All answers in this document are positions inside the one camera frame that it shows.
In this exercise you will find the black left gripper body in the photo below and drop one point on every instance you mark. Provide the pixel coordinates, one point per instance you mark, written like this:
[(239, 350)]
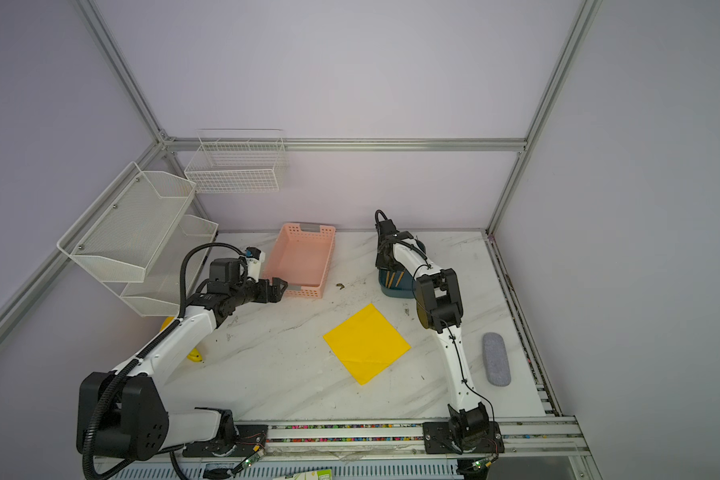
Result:
[(254, 292)]

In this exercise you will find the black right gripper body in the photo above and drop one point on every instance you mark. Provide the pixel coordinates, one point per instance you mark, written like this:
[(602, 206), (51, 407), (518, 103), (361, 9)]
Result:
[(386, 264)]

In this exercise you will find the yellow paper napkin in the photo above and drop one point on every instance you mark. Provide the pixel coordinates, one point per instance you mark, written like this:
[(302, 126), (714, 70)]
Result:
[(366, 344)]

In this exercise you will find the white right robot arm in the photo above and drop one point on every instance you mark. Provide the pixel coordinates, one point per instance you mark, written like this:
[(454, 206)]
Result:
[(439, 308)]

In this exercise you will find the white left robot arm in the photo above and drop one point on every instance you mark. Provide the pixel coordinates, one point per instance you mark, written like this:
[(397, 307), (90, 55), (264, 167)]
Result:
[(121, 415)]

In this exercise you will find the pink perforated plastic basket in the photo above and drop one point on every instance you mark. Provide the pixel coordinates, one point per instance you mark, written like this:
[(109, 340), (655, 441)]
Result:
[(301, 256)]

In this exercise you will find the teal oval plastic tub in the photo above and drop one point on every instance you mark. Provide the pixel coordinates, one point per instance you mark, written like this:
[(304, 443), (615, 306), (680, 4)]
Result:
[(401, 284)]

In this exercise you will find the white mesh shelf lower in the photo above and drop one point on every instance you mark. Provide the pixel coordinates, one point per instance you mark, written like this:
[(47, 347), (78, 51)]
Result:
[(159, 295)]

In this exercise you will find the white mesh shelf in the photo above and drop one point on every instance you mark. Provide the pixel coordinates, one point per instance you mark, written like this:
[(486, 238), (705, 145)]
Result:
[(119, 238), (159, 295)]

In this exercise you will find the yellow banana toy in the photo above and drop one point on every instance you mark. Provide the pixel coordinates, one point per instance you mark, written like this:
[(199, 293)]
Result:
[(194, 355)]

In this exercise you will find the white mesh shelf upper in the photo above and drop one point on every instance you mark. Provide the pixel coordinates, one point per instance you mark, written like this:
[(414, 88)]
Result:
[(119, 238)]

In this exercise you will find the grey oval case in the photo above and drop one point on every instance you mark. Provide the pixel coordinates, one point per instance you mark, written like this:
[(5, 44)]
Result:
[(496, 360)]

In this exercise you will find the white wire wall basket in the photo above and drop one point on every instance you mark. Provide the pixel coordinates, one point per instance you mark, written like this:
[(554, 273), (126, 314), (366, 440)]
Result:
[(238, 161)]

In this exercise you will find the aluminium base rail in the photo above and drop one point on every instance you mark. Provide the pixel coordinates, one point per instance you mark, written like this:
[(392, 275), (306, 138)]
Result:
[(405, 438)]

